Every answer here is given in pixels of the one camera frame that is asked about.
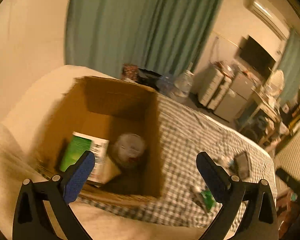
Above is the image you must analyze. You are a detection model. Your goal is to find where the white air conditioner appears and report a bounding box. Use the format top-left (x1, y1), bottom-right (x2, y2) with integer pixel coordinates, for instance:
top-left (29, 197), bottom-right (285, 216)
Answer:
top-left (247, 0), bottom-right (290, 40)

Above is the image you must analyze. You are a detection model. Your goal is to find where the black wall television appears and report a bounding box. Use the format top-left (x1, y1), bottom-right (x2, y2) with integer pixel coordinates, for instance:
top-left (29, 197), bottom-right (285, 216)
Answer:
top-left (239, 36), bottom-right (276, 79)

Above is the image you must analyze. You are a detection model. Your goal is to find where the grey mini fridge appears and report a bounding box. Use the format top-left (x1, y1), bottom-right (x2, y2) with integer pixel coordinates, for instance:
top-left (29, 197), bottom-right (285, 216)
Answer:
top-left (213, 72), bottom-right (255, 122)

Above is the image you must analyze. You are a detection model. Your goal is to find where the green white paper box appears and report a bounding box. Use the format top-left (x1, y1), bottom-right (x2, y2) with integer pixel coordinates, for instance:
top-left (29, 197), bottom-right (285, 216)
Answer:
top-left (59, 132), bottom-right (109, 184)

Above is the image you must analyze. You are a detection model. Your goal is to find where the brown patterned bag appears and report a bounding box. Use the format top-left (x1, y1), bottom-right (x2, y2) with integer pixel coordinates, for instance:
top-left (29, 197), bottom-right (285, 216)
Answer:
top-left (121, 63), bottom-right (139, 82)

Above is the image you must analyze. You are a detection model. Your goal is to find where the green curtain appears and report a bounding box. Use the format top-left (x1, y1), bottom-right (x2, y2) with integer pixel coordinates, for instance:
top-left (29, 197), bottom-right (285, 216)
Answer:
top-left (65, 0), bottom-right (222, 78)

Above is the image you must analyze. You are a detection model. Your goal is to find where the brown cardboard box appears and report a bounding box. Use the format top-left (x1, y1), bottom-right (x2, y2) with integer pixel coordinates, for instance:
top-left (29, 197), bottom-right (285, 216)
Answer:
top-left (34, 76), bottom-right (163, 207)

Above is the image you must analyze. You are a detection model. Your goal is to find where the white round fan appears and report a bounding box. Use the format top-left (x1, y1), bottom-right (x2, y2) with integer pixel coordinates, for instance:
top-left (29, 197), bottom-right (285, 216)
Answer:
top-left (264, 69), bottom-right (285, 97)

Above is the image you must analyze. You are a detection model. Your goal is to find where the round grey lidded container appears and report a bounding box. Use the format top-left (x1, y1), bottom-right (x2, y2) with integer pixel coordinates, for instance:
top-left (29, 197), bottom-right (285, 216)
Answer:
top-left (110, 133), bottom-right (146, 169)

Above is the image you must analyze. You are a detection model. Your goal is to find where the green small packet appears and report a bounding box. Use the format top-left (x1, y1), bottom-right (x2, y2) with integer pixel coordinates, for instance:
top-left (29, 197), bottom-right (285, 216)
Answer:
top-left (191, 185), bottom-right (216, 213)

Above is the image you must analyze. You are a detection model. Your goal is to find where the white drawer cabinet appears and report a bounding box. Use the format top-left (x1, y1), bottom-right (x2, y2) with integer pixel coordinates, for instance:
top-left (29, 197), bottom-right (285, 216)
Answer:
top-left (197, 64), bottom-right (232, 111)

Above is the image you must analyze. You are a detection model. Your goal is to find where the clear water jug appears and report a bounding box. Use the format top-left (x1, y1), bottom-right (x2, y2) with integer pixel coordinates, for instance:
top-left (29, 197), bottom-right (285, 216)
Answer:
top-left (174, 70), bottom-right (194, 98)

